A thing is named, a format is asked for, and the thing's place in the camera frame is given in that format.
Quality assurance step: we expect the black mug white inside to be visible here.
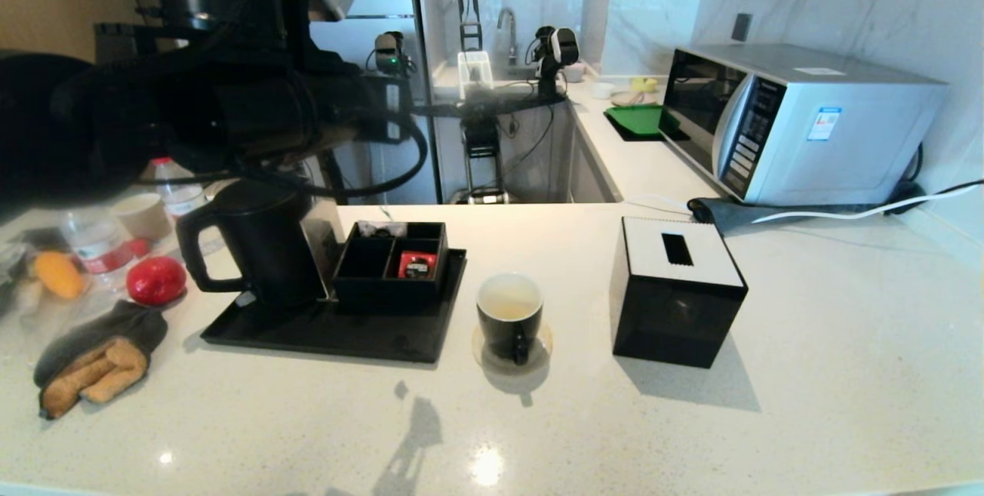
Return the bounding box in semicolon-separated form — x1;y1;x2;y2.
477;272;545;366

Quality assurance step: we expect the water bottle red cap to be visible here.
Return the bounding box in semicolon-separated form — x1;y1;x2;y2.
61;208;136;274
150;156;208;220

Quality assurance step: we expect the clear acrylic sign stand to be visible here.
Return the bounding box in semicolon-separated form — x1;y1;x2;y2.
301;196;344;303

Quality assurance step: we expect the black electric kettle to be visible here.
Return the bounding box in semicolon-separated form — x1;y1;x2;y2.
175;181;327;309

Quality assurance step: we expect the chrome faucet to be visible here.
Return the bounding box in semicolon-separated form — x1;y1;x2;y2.
497;8;520;66

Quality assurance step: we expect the red plastic snack packet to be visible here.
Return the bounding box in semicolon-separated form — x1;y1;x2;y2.
398;250;437;280

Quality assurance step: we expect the black rectangular tray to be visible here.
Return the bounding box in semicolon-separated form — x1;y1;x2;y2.
200;248;468;364

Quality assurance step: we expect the brown paper cup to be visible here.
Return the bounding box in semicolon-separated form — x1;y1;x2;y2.
111;193;171;241

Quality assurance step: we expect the grey and tan glove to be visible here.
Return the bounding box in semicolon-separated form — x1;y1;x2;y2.
33;300;168;420

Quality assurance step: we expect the white black robot arm joint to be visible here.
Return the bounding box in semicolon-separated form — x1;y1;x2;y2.
530;25;582;101

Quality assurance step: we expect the black compartment organizer box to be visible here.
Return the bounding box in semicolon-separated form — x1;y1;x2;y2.
332;221;449;309

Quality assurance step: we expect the silver microwave oven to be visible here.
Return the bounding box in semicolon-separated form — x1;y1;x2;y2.
660;44;949;207

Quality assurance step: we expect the thick white cable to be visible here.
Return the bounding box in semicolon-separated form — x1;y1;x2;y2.
753;183;984;225

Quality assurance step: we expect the robot arm joint green light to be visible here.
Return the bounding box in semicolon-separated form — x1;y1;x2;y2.
374;31;421;80

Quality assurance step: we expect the black microwave power cable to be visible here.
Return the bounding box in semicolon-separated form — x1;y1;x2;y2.
892;141;984;208

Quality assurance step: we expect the red tomato toy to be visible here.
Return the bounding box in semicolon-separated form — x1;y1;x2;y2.
125;255;188;307

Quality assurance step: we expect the black tissue box silver lid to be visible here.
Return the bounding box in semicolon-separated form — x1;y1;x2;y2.
610;217;749;369

